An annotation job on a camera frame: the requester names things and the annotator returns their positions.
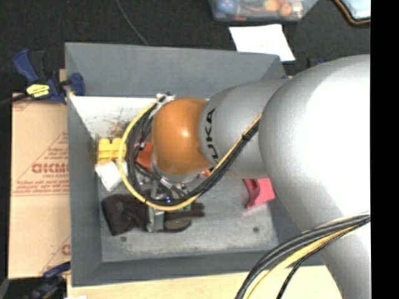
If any yellow toy block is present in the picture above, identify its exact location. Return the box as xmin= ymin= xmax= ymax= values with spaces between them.
xmin=94 ymin=136 xmax=128 ymax=165

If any brown cardboard board red print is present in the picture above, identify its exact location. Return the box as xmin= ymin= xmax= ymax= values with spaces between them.
xmin=7 ymin=93 xmax=72 ymax=280

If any grey metal bin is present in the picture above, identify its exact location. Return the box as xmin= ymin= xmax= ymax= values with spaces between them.
xmin=64 ymin=42 xmax=325 ymax=287

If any dark brown cloth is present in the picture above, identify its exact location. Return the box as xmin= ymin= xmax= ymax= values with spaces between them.
xmin=100 ymin=194 xmax=149 ymax=237

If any white box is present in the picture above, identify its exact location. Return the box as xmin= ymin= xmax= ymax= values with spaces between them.
xmin=94 ymin=161 xmax=129 ymax=192

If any pink sponge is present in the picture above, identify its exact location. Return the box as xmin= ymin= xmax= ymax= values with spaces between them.
xmin=243 ymin=178 xmax=276 ymax=210

